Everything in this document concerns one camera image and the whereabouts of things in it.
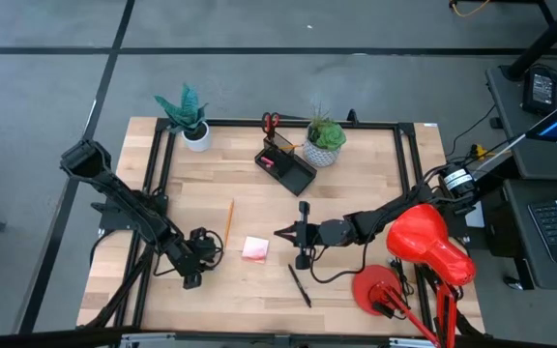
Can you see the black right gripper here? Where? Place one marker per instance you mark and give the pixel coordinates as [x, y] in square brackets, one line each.
[317, 233]

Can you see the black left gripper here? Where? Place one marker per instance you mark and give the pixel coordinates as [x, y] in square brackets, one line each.
[194, 256]

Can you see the yellow pencil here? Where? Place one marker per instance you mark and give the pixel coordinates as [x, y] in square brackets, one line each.
[229, 224]
[292, 146]

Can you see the black pen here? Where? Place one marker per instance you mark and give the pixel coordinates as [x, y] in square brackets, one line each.
[299, 285]

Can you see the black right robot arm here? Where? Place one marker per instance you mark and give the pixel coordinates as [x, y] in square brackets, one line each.
[380, 217]

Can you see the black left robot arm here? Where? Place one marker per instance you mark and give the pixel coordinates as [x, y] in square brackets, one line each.
[128, 208]

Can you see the black mesh desk organizer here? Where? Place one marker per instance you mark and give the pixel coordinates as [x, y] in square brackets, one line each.
[293, 176]

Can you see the pink sticky note pad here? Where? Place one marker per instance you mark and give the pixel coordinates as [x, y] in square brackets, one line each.
[255, 249]

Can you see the succulent in patterned white pot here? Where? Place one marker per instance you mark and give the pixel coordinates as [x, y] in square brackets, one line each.
[324, 140]

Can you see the black clamp knob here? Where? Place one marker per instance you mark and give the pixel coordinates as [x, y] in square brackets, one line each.
[352, 116]

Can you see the red desk lamp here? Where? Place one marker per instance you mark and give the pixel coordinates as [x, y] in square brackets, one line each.
[423, 241]

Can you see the snake plant in white pot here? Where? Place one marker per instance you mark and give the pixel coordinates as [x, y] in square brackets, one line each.
[189, 121]

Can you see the black beam with silver brackets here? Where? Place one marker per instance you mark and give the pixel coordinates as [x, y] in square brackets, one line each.
[41, 338]

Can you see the dark grey side desk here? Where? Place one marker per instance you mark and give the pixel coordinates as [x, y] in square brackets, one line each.
[506, 96]

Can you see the black power supply box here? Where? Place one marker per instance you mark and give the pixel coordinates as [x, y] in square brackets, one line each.
[542, 89]

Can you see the black stand leg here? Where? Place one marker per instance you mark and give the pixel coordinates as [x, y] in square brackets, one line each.
[544, 41]

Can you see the black aluminium table frame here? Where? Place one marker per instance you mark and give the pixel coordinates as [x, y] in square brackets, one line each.
[240, 124]

